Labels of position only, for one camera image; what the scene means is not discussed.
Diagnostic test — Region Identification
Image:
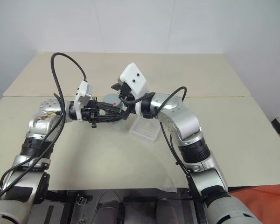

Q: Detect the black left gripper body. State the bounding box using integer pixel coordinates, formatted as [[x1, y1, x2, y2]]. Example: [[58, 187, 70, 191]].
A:
[[83, 97, 101, 129]]

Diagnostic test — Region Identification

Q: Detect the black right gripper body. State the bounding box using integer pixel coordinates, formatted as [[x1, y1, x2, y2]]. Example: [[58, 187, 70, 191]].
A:
[[118, 81, 138, 106]]

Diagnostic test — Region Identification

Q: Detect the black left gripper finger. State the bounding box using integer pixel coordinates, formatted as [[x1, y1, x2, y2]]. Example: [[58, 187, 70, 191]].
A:
[[98, 112, 126, 124], [98, 103, 122, 113]]

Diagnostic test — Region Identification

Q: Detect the grey round jar lid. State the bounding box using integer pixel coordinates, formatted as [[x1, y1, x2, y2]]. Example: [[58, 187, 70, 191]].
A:
[[102, 93, 125, 110]]

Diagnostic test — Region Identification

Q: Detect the clear plastic jar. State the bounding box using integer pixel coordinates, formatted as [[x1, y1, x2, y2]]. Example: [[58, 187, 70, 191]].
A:
[[110, 106, 129, 131]]

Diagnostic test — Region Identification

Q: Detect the small black buckle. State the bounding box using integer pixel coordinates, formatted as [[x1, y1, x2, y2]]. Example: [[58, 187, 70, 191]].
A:
[[76, 195, 88, 206]]

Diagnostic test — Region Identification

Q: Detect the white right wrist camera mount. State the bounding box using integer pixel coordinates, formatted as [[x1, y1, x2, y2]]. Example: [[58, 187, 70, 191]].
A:
[[119, 62, 147, 97]]

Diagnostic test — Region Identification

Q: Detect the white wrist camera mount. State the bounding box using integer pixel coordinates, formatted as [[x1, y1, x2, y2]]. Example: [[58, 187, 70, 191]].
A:
[[74, 80, 94, 122], [119, 62, 147, 97]]

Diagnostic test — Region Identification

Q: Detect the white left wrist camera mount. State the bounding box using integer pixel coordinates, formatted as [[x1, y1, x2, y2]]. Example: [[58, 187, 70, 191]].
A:
[[74, 80, 94, 122]]

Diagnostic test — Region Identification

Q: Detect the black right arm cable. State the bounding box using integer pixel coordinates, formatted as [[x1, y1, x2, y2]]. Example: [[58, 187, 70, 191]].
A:
[[120, 86, 206, 204]]

